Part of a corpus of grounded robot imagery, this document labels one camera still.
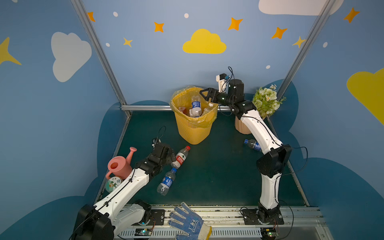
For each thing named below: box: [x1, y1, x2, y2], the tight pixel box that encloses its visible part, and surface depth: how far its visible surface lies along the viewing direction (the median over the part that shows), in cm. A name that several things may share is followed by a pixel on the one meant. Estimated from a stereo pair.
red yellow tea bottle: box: [178, 106, 188, 116], surface depth 95 cm
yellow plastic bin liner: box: [169, 85, 219, 128], surface depth 90 cm
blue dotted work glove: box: [168, 202, 213, 240], surface depth 73 cm
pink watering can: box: [106, 147, 137, 179], surface depth 82 cm
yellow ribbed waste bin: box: [169, 86, 219, 145], surface depth 90 cm
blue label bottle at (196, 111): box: [191, 95, 202, 118], surface depth 89 cm
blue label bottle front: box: [157, 167, 178, 196], surface depth 84 cm
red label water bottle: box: [170, 145, 191, 169], surface depth 91 cm
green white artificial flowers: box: [252, 84, 286, 120], surface depth 93 cm
